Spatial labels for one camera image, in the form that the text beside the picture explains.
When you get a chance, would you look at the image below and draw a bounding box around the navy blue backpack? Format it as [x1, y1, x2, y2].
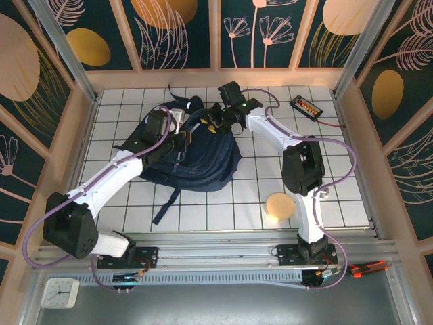
[113, 84, 243, 226]

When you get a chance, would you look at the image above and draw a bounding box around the round beige disc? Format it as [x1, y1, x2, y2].
[265, 192, 295, 221]

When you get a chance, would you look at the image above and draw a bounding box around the black charger board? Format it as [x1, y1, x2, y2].
[290, 95, 324, 121]

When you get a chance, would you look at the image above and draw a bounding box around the white square clock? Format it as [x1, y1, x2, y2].
[40, 277, 81, 309]

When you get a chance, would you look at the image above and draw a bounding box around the orange black hand tool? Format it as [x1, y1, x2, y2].
[349, 260, 389, 278]

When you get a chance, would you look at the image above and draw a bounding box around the red wire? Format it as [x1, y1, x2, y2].
[317, 118, 348, 129]

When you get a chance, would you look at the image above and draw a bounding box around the aluminium mounting rail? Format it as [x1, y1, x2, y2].
[33, 232, 398, 272]

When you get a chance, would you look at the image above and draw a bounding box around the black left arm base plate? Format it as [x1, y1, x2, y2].
[97, 246, 159, 270]

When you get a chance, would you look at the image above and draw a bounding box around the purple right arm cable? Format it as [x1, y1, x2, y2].
[242, 87, 358, 292]

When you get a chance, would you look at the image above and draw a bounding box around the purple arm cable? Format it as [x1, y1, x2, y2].
[24, 105, 170, 293]
[242, 87, 358, 292]

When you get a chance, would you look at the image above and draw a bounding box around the aluminium frame post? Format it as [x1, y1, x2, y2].
[26, 0, 101, 104]
[332, 0, 395, 99]

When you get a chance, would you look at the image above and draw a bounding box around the grey slotted cable duct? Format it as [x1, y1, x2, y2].
[79, 270, 305, 288]

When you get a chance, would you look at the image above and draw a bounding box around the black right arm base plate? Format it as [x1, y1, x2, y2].
[277, 243, 338, 267]

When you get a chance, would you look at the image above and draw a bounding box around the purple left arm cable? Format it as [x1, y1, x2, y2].
[24, 105, 170, 293]

